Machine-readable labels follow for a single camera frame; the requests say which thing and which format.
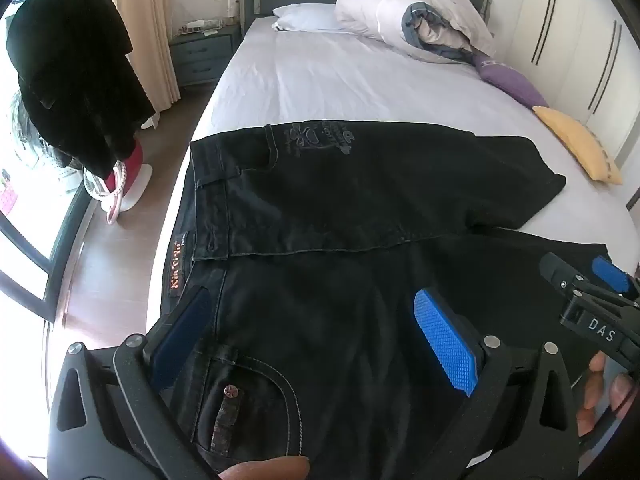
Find large white pillow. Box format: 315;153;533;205
334;0;483;41

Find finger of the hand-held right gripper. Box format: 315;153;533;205
591;255;636;295
539;252;591;292

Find yellow pillow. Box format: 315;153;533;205
531;105;624;185

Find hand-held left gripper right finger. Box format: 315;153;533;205
413;287;583;480

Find beige curtain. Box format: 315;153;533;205
111;0;182;112

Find white wardrobe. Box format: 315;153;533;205
492;0;640;207

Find folded white grey duvet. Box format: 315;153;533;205
376;0;498;65

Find black window frame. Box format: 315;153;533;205
0;175;97;313

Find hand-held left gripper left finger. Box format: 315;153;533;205
47;285;221;480

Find bed with white sheet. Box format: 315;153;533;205
145;10;640;480

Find person's right hand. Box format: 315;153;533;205
576;352;637;438

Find black hanging garment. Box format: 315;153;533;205
6;0;158;179

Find red white garment steamer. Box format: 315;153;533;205
82;140;154;224

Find black denim pants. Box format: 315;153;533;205
150;121;623;480

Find clear plastic box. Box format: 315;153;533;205
181;17;224;34

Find purple pillow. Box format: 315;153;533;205
472;52;549;108

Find flat white pillow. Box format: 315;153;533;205
271;2;353;35

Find grey nightstand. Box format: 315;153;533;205
169;22;244;88

